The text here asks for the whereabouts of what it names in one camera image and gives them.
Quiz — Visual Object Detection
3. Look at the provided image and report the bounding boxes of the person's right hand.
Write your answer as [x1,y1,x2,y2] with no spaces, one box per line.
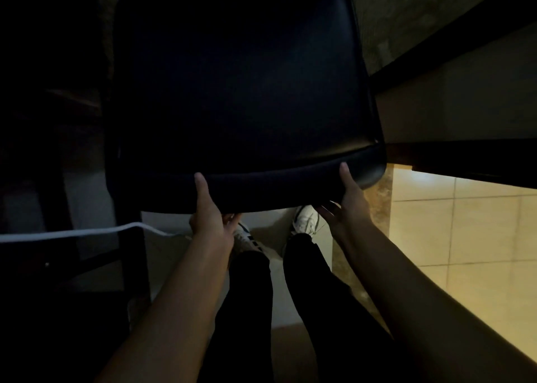
[316,162,377,249]

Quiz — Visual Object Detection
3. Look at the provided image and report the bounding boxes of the person's left hand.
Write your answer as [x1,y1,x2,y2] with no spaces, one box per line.
[189,172,242,257]

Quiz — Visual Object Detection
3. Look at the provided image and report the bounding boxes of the black chair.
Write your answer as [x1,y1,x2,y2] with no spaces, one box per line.
[102,0,388,215]

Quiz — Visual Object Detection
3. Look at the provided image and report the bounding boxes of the person's left forearm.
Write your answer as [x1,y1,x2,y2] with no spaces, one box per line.
[94,236,234,383]

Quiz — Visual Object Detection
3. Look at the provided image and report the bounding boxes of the person's right forearm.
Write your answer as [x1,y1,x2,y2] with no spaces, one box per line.
[342,221,537,383]

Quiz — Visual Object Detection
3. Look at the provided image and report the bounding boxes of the person's right white shoe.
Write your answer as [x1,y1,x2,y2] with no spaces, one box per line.
[291,205,321,238]

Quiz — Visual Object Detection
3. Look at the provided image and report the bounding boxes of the person's white shoe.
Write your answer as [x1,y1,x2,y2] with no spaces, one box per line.
[232,222,273,262]
[291,205,321,238]

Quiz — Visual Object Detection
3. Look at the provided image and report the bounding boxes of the person's left white shoe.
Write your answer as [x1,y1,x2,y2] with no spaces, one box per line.
[232,222,273,262]

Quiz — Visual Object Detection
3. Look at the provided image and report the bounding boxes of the dark wooden table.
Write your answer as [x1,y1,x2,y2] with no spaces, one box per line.
[368,0,537,190]

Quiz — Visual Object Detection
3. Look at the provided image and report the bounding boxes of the person's black trousers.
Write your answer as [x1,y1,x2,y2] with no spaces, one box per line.
[197,233,416,383]

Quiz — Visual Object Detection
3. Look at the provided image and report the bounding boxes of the white cable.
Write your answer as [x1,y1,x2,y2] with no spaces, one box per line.
[0,222,179,244]

